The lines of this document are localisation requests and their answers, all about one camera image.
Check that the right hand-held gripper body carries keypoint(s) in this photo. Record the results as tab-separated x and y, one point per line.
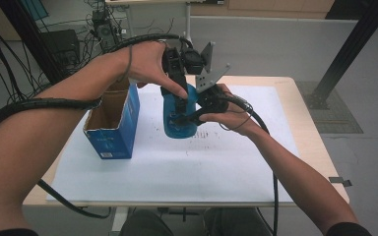
213	100

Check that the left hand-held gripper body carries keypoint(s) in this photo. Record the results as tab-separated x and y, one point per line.
174	62

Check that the blue cardboard box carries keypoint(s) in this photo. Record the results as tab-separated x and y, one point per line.
121	137

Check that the person's left hand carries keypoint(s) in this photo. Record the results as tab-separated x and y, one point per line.
147	64

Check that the person's right hand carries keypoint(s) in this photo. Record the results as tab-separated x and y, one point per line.
239	121

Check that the white paper sheet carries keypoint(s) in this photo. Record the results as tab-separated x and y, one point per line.
177	170

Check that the grey computer tower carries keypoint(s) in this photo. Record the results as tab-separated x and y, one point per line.
105	32

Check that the light wooden table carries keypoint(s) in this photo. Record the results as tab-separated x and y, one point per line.
311	131

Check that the wooden cabinet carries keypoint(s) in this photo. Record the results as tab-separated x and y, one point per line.
262	8

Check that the black equipment box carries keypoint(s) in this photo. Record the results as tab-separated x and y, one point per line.
62	46

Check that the person's dark trousers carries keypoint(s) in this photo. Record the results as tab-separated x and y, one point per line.
144	225

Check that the grey floor mat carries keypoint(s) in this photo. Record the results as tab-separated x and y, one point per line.
338	114

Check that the black metal frame post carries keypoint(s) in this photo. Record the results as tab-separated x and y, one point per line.
351	46
29	36

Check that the small grey metal bracket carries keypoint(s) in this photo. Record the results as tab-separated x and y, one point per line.
339	181

